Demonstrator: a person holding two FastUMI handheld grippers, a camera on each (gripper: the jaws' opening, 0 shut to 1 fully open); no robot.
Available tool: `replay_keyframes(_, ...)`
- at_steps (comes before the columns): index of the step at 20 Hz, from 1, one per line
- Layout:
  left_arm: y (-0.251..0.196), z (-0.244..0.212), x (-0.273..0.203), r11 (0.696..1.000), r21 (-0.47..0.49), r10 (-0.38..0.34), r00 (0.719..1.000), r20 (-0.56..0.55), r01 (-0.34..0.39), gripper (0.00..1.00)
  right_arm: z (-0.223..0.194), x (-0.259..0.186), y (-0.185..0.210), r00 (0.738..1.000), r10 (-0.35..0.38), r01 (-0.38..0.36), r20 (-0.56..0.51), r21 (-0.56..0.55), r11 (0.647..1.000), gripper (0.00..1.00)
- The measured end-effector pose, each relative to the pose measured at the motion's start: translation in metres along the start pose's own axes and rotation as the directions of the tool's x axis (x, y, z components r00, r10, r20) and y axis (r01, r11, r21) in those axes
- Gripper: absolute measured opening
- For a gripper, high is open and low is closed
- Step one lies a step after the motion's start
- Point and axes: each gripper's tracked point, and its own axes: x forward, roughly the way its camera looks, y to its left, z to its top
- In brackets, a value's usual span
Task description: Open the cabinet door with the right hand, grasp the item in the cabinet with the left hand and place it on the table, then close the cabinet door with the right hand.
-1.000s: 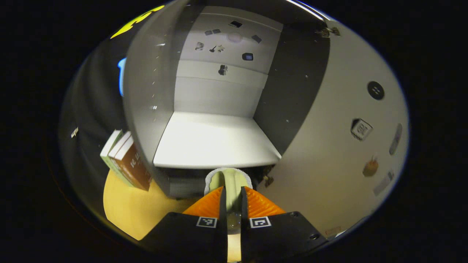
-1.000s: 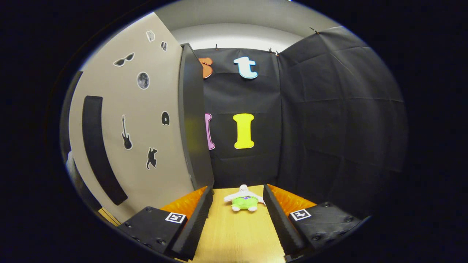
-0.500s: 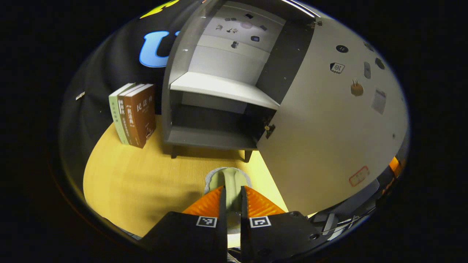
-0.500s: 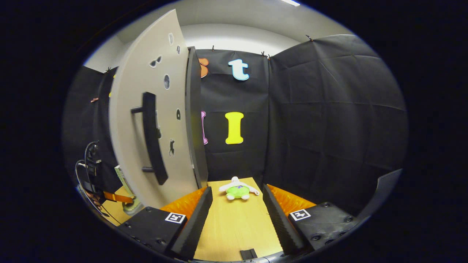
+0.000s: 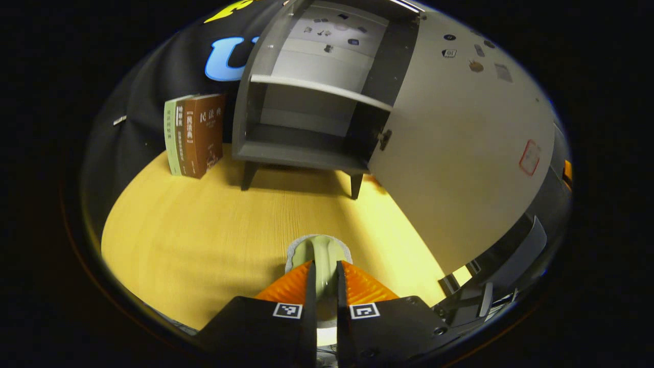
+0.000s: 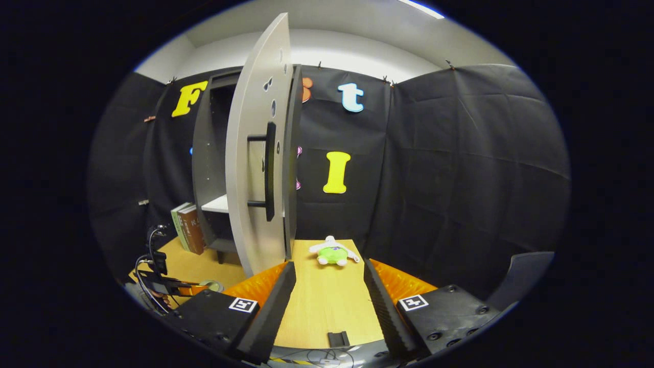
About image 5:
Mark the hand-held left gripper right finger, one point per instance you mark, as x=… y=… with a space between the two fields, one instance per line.
x=343 y=337

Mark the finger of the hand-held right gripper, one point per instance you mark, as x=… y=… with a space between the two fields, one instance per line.
x=567 y=173

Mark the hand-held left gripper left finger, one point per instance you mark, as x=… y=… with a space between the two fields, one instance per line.
x=310 y=337

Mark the pale green bottle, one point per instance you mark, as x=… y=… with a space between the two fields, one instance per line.
x=323 y=266

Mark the beige cabinet door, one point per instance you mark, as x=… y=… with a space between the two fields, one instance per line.
x=460 y=153

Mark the grey cabinet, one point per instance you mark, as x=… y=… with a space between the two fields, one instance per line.
x=306 y=148

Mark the thick brown book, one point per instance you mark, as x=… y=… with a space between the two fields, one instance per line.
x=207 y=133

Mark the thin brown book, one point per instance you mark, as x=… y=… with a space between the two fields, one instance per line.
x=180 y=138

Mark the black backdrop cloth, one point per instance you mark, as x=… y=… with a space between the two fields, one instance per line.
x=153 y=76

